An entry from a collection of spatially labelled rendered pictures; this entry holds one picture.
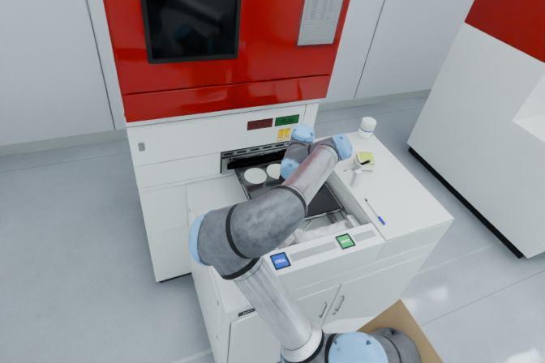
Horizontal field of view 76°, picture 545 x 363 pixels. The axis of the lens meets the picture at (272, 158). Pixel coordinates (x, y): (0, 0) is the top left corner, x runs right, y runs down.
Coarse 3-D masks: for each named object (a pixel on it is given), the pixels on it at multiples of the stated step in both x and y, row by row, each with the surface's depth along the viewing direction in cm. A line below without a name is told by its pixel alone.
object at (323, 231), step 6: (342, 222) 145; (318, 228) 141; (324, 228) 141; (330, 228) 142; (336, 228) 142; (342, 228) 142; (348, 228) 143; (306, 234) 138; (312, 234) 138; (318, 234) 139; (324, 234) 139; (288, 240) 135
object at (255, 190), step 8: (280, 160) 166; (248, 168) 160; (264, 168) 161; (248, 184) 152; (256, 184) 153; (264, 184) 154; (272, 184) 154; (248, 192) 149; (256, 192) 149; (264, 192) 150; (320, 192) 154; (328, 192) 154; (312, 200) 150; (320, 200) 150; (328, 200) 151; (312, 208) 146; (320, 208) 147; (328, 208) 147; (336, 208) 148
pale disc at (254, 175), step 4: (252, 168) 160; (256, 168) 161; (248, 172) 158; (252, 172) 158; (256, 172) 159; (260, 172) 159; (264, 172) 159; (244, 176) 156; (248, 176) 156; (252, 176) 156; (256, 176) 157; (260, 176) 157; (264, 176) 157; (248, 180) 154; (252, 180) 155; (256, 180) 155; (260, 180) 155; (264, 180) 155
